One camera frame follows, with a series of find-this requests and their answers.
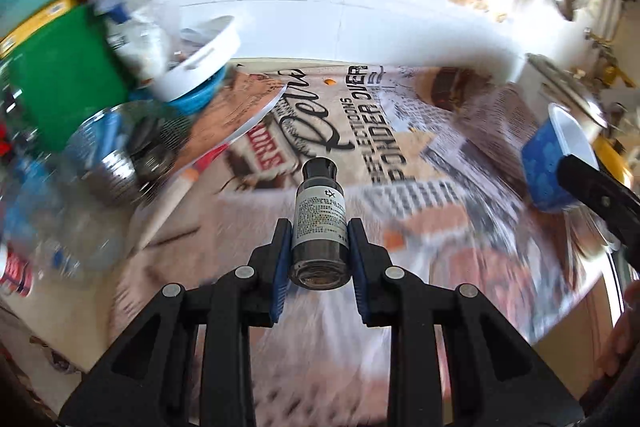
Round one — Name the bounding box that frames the blue white yogurt cup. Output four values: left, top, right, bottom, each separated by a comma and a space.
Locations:
521, 103, 600, 212

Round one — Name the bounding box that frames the small dark bottle white label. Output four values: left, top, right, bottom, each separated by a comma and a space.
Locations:
290, 157, 350, 291

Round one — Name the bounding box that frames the right hand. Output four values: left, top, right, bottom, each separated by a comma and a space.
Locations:
594, 281, 639, 379

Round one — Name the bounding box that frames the yellow black kettle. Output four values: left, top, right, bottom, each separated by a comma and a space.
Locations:
592, 134, 634, 190

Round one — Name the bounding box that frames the white rice cooker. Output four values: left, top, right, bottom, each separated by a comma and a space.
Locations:
518, 53, 608, 142

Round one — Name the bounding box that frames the newspaper print table cloth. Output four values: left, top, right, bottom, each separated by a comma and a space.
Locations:
109, 67, 603, 426

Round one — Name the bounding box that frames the red white pen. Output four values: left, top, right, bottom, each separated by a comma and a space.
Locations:
132, 144, 228, 253

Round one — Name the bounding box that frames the metal strainer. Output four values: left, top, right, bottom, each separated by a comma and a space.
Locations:
63, 100, 193, 207

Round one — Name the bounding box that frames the blue plastic basket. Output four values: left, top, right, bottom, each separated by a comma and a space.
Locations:
167, 66, 227, 116

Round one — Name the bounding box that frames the orange booklet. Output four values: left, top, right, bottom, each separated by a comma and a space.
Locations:
171, 68, 286, 173

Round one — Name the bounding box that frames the green box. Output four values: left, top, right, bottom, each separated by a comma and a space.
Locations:
1, 4, 134, 153

